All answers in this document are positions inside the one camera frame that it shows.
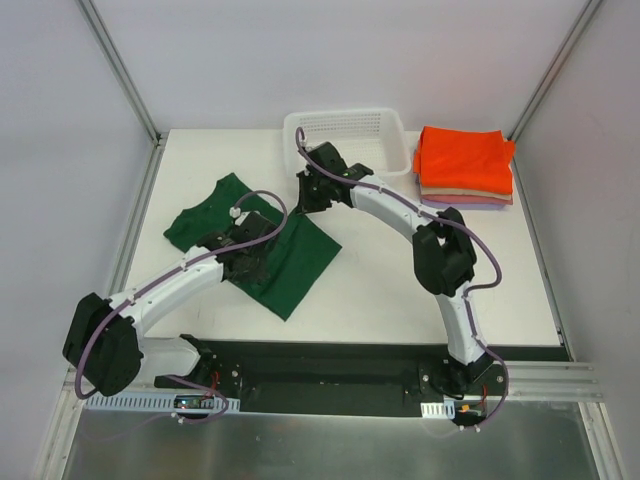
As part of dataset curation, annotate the white plastic perforated basket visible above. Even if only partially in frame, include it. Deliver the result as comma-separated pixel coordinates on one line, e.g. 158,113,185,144
282,108,411,178

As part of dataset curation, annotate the right white cable duct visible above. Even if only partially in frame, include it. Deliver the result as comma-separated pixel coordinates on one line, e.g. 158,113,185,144
420,400,456,420

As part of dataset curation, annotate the left aluminium table rail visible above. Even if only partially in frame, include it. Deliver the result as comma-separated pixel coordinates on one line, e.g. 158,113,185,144
105,132,169,298

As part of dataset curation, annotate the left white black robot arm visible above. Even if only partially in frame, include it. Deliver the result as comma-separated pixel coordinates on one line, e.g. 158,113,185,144
62,211,284,399

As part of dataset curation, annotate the aluminium frame post left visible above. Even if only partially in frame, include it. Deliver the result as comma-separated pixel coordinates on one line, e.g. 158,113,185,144
75,0,162,145

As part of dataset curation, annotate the folded pink t shirt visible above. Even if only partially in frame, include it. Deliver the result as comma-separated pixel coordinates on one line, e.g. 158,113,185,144
421,194,513,205

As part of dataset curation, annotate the aluminium table rail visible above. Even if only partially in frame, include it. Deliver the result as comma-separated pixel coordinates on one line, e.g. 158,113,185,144
105,132,169,298
511,156,575,361

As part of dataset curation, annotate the white cable duct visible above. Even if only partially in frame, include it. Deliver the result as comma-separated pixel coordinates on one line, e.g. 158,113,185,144
420,400,456,420
85,392,240,415

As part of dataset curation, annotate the aluminium frame post right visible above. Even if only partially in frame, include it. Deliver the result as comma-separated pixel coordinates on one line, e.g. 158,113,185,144
508,0,605,142

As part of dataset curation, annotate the dark green t shirt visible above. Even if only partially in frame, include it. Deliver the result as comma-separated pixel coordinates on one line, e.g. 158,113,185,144
163,173,341,321

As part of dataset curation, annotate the right aluminium table rail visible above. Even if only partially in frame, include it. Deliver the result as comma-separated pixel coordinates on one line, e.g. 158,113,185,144
511,156,575,361

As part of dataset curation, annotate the aluminium frame post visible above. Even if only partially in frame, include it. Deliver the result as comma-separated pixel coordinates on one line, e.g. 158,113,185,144
75,0,162,145
508,0,605,142

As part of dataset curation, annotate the folded orange t shirt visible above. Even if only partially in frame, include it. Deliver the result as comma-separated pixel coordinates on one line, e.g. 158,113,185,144
413,126,516,196

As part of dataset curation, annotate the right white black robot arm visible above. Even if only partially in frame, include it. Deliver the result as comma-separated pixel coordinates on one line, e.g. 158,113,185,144
295,130,493,395

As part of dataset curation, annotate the left white cable duct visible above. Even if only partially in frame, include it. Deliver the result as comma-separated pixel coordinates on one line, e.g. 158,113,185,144
85,392,240,415

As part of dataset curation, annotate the folded beige t shirt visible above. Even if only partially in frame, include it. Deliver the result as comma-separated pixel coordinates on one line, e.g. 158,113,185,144
419,186,513,205

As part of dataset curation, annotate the folded lavender t shirt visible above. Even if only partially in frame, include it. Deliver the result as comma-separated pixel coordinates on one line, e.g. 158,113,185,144
421,199,512,211

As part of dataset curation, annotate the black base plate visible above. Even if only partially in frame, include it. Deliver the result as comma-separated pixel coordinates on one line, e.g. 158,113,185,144
154,341,506,417

